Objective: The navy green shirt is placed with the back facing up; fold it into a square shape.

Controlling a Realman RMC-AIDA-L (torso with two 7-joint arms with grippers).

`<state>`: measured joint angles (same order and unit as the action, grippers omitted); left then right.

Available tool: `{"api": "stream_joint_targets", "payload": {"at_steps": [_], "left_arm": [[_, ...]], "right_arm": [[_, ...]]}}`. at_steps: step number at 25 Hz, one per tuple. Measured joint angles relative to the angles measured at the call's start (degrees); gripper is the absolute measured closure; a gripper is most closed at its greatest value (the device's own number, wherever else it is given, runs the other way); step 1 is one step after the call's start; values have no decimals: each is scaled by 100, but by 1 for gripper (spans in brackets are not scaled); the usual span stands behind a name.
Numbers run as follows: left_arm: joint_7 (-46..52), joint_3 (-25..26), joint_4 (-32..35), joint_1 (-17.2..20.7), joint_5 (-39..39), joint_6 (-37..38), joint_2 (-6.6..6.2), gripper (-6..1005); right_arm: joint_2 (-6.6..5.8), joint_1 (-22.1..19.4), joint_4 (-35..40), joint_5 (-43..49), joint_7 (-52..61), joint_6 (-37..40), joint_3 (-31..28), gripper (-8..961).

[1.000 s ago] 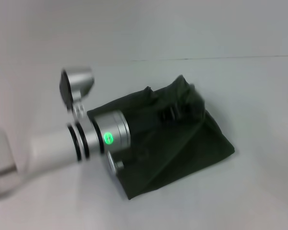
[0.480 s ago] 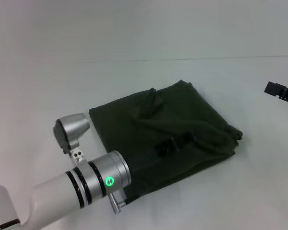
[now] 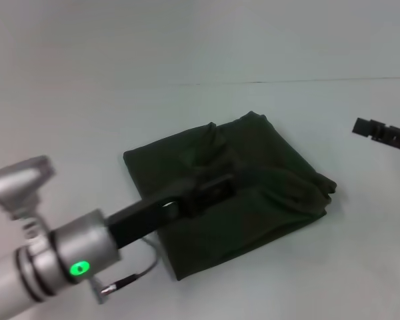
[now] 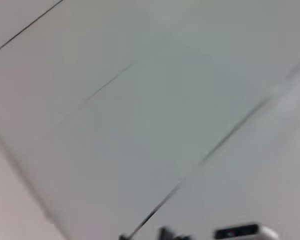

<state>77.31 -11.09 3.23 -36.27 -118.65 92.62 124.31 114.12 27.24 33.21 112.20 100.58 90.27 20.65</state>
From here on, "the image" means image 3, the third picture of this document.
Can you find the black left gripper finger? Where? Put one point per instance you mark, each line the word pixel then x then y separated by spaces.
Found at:
pixel 211 191

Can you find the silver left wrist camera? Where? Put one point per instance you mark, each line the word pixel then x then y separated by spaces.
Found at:
pixel 20 186

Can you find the dark green t-shirt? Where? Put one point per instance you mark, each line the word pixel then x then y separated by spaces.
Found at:
pixel 246 206

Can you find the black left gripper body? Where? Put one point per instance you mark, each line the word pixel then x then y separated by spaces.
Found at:
pixel 146 216

